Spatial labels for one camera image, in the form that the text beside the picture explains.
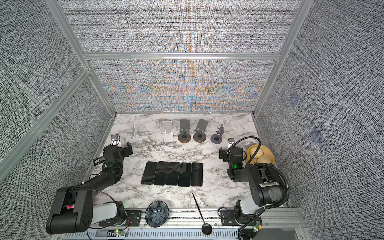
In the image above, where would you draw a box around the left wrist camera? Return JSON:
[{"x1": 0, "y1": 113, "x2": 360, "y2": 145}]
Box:
[{"x1": 111, "y1": 134, "x2": 121, "y2": 146}]

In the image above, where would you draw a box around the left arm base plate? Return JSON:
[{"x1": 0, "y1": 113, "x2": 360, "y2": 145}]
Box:
[{"x1": 97, "y1": 210, "x2": 142, "y2": 227}]

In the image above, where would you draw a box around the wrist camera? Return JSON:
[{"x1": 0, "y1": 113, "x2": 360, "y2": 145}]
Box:
[
  {"x1": 228, "y1": 138, "x2": 235, "y2": 148},
  {"x1": 111, "y1": 134, "x2": 121, "y2": 146}
]

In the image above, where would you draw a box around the dark glass flower dish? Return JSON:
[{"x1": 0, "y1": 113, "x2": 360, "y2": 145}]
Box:
[{"x1": 145, "y1": 201, "x2": 170, "y2": 228}]

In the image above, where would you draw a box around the purple round phone stand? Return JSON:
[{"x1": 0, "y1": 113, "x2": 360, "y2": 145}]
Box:
[{"x1": 211, "y1": 125, "x2": 225, "y2": 145}]

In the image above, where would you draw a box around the black phone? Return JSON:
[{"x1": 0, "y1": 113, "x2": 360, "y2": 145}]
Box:
[
  {"x1": 153, "y1": 162, "x2": 169, "y2": 186},
  {"x1": 191, "y1": 163, "x2": 203, "y2": 187},
  {"x1": 166, "y1": 162, "x2": 180, "y2": 186},
  {"x1": 141, "y1": 162, "x2": 158, "y2": 185},
  {"x1": 178, "y1": 163, "x2": 192, "y2": 187}
]

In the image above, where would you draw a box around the black long spoon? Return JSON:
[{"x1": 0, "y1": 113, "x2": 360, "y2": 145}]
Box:
[{"x1": 192, "y1": 193, "x2": 213, "y2": 236}]

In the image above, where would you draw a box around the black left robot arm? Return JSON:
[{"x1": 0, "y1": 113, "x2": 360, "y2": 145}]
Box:
[{"x1": 46, "y1": 143, "x2": 133, "y2": 235}]

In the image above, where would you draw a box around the beige bun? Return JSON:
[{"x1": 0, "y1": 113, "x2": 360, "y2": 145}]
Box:
[
  {"x1": 257, "y1": 156, "x2": 274, "y2": 164},
  {"x1": 249, "y1": 145, "x2": 264, "y2": 158}
]

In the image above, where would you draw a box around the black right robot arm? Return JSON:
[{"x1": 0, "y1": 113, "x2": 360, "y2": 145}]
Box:
[{"x1": 219, "y1": 136, "x2": 290, "y2": 225}]

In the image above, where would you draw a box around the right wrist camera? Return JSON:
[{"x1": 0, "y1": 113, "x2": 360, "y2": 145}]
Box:
[{"x1": 228, "y1": 138, "x2": 235, "y2": 148}]

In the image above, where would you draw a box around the aluminium frame corner post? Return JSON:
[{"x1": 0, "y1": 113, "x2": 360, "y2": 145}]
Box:
[{"x1": 44, "y1": 0, "x2": 117, "y2": 118}]

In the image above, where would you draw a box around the round wooden phone stand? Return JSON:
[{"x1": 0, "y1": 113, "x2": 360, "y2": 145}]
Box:
[
  {"x1": 178, "y1": 119, "x2": 191, "y2": 143},
  {"x1": 193, "y1": 119, "x2": 208, "y2": 143}
]

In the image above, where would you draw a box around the small black adapter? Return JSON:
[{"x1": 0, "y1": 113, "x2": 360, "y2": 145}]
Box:
[{"x1": 93, "y1": 157, "x2": 105, "y2": 166}]

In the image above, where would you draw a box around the white flat phone stand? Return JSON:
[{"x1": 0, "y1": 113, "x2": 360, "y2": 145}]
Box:
[{"x1": 163, "y1": 121, "x2": 174, "y2": 143}]

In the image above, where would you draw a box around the yellow bowl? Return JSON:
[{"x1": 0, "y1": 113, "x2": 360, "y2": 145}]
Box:
[{"x1": 246, "y1": 145, "x2": 275, "y2": 165}]

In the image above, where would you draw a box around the white folding phone stand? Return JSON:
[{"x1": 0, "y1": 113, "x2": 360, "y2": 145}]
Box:
[{"x1": 128, "y1": 124, "x2": 143, "y2": 144}]

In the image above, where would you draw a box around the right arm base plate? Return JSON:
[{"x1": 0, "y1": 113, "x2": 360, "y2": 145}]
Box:
[{"x1": 217, "y1": 208, "x2": 263, "y2": 226}]

